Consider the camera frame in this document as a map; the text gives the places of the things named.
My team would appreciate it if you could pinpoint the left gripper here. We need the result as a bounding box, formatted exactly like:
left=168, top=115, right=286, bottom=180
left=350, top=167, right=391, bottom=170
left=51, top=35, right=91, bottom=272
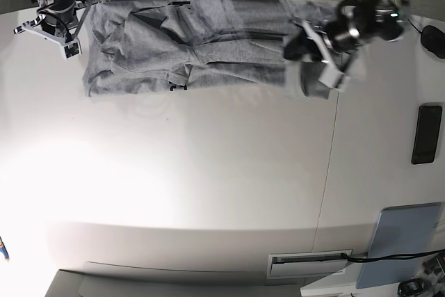
left=283, top=19, right=365, bottom=81

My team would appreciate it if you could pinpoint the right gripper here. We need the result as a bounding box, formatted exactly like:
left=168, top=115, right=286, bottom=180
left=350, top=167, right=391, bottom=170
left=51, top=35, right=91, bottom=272
left=13, top=0, right=94, bottom=45

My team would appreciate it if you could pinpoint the grey T-shirt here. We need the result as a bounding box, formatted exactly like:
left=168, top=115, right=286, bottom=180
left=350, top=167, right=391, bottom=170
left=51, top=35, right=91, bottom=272
left=83, top=0, right=334, bottom=97

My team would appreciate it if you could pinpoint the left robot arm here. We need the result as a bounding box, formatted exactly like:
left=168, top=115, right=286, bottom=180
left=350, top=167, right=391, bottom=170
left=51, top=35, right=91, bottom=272
left=284, top=0, right=410, bottom=88

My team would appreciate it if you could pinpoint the black computer mouse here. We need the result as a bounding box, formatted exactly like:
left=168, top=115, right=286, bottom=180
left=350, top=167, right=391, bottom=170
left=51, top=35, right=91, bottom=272
left=421, top=25, right=445, bottom=60

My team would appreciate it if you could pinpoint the black smartphone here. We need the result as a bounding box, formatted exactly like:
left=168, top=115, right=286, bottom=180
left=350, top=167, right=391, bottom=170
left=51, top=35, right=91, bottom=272
left=411, top=104, right=442, bottom=165

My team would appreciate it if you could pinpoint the blue-grey tablet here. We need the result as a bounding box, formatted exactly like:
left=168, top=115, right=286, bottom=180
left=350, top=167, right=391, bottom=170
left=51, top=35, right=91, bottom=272
left=355, top=202, right=442, bottom=289

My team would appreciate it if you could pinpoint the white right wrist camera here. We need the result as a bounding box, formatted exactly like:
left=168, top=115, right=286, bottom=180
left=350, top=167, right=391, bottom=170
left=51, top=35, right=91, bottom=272
left=61, top=39, right=82, bottom=60

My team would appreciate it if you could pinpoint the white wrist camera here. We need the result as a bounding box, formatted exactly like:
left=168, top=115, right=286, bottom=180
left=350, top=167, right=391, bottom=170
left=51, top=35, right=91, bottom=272
left=318, top=64, right=350, bottom=92
left=61, top=39, right=82, bottom=60

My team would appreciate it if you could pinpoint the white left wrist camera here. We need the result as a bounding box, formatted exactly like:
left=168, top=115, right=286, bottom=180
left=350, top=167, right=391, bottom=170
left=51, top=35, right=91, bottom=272
left=318, top=64, right=350, bottom=92

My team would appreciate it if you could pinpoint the black power cable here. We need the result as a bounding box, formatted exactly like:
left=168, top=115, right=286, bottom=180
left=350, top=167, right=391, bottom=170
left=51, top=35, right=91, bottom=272
left=342, top=248, right=445, bottom=264

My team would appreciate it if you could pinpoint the blue orange tool handle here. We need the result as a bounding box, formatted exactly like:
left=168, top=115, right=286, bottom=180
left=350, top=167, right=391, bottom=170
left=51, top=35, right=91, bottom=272
left=0, top=238, right=10, bottom=262

